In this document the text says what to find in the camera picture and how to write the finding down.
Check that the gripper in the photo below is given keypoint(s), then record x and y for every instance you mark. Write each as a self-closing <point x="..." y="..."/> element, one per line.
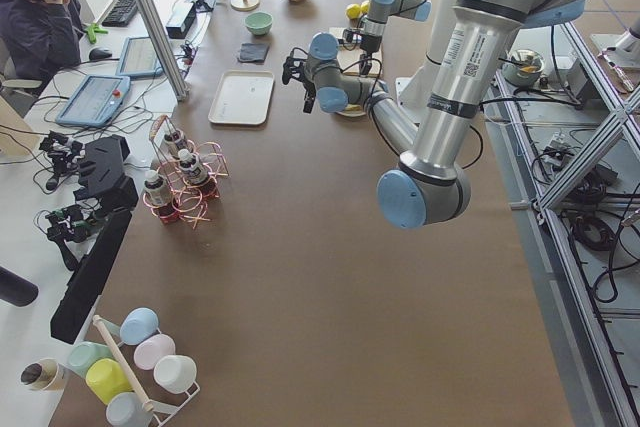
<point x="308" y="92"/>
<point x="369" y="44"/>

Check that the cream rabbit tray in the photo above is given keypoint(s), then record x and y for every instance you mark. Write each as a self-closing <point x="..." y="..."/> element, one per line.
<point x="242" y="98"/>

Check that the wooden cutting board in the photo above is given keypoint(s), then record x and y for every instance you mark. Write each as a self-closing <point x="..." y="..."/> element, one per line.
<point x="349" y="54"/>

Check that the white round plate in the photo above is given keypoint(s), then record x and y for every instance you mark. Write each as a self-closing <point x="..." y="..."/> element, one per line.
<point x="352" y="111"/>

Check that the upper whole lemon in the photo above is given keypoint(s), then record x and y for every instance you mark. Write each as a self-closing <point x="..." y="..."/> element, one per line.
<point x="353" y="11"/>

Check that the whole lemon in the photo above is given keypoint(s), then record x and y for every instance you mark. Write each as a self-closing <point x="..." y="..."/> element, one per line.
<point x="353" y="11"/>
<point x="364" y="7"/>

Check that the lower whole lemon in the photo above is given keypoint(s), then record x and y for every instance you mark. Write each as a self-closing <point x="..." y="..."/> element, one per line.
<point x="364" y="7"/>

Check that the grey folded cloth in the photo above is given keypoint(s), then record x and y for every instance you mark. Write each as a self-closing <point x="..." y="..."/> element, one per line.
<point x="253" y="52"/>

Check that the green bowl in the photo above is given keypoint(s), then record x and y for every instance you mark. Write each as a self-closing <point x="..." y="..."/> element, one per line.
<point x="258" y="23"/>

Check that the front tea bottle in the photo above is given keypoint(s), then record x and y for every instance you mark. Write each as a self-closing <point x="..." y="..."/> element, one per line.
<point x="194" y="173"/>

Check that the tea bottle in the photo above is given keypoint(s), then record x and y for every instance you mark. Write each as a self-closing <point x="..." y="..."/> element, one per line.
<point x="194" y="173"/>
<point x="174" y="142"/>
<point x="159" y="196"/>

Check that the right tea bottle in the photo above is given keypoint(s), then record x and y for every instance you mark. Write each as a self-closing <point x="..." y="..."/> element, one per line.
<point x="174" y="142"/>

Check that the far blue teach pendant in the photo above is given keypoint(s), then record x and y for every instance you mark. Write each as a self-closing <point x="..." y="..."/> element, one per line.
<point x="138" y="59"/>

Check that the blue teach pendant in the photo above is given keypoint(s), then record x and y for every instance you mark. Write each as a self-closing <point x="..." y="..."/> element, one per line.
<point x="138" y="59"/>
<point x="95" y="101"/>

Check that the back left tea bottle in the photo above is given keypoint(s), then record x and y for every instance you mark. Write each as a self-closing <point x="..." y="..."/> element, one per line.
<point x="159" y="196"/>

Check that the black keyboard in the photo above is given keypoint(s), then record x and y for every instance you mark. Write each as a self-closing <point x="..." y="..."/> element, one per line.
<point x="120" y="14"/>

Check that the near blue teach pendant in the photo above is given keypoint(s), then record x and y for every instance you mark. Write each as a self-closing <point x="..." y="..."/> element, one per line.
<point x="95" y="101"/>

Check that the black computer mouse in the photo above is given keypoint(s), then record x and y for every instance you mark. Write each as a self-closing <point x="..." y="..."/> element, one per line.
<point x="99" y="53"/>

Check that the seated person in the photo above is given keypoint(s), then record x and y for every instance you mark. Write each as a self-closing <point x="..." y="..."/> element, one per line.
<point x="42" y="36"/>

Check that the pink cup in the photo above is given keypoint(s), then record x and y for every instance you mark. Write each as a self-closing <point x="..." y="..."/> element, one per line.
<point x="149" y="352"/>

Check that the white cup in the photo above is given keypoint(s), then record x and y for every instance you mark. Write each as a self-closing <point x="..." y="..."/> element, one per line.
<point x="175" y="373"/>

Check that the mint green cup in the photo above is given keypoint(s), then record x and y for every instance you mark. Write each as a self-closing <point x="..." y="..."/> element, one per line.
<point x="84" y="355"/>

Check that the yellow cup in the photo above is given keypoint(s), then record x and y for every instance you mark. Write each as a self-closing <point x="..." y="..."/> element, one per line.
<point x="106" y="379"/>

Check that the white cup rack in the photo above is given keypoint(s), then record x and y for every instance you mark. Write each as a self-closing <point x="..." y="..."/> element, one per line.
<point x="163" y="405"/>

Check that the grey blue cup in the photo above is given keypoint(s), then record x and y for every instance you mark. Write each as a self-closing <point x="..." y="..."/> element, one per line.
<point x="125" y="410"/>

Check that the paper cup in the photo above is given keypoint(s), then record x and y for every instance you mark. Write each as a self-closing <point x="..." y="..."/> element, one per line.
<point x="45" y="375"/>

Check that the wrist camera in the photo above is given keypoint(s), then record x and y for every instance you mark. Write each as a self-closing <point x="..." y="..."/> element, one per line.
<point x="350" y="38"/>
<point x="293" y="66"/>

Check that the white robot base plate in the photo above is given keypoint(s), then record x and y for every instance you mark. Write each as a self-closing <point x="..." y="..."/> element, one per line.
<point x="410" y="91"/>

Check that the copper wire bottle rack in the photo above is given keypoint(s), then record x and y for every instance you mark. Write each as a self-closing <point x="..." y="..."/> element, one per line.
<point x="190" y="205"/>

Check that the aluminium frame post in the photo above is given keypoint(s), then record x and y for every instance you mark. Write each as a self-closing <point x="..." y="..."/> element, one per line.
<point x="162" y="47"/>

